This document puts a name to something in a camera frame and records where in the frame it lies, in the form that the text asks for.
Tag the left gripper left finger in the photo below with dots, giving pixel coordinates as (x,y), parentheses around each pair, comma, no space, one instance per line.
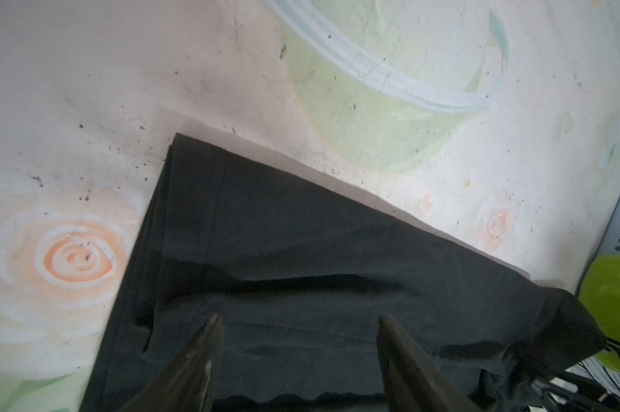
(190,381)

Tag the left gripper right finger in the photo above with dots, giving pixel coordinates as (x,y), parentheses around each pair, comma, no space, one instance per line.
(411,380)

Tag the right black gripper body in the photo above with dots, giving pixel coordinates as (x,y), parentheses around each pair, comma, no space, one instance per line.
(566,391)

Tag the black garment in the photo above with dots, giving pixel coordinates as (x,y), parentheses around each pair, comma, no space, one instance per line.
(300,276)

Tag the lime green towel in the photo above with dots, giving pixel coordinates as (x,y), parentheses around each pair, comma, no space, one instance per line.
(599,293)

